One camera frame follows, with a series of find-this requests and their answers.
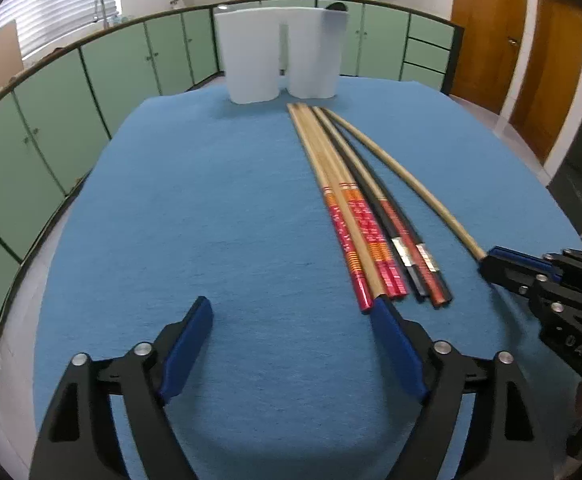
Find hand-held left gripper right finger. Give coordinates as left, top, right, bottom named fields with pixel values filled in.
left=371, top=297, right=554, bottom=480

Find blue table mat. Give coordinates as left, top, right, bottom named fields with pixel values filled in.
left=31, top=76, right=582, bottom=480

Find plain bamboo chopstick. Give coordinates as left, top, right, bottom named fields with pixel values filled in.
left=322, top=108, right=488, bottom=262

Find green base kitchen cabinets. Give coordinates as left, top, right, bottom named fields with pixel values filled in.
left=0, top=0, right=464, bottom=401

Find white two-compartment utensil holder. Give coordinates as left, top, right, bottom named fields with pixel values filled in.
left=214, top=7, right=348, bottom=106

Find wooden door with handle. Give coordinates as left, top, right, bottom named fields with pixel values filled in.
left=450, top=0, right=530, bottom=115

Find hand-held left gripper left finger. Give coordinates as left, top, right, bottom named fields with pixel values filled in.
left=28, top=296, right=214, bottom=480

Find white window blind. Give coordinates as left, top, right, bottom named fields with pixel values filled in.
left=0, top=0, right=122, bottom=61

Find red patterned bamboo chopstick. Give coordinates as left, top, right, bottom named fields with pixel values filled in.
left=297, top=104, right=396, bottom=298
left=287, top=103, right=376, bottom=315
left=305, top=107, right=408, bottom=297

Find black chopstick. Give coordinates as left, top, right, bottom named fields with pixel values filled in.
left=328, top=125, right=427, bottom=297

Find dark red banded chopstick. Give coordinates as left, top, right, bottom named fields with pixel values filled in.
left=312, top=106, right=453, bottom=309

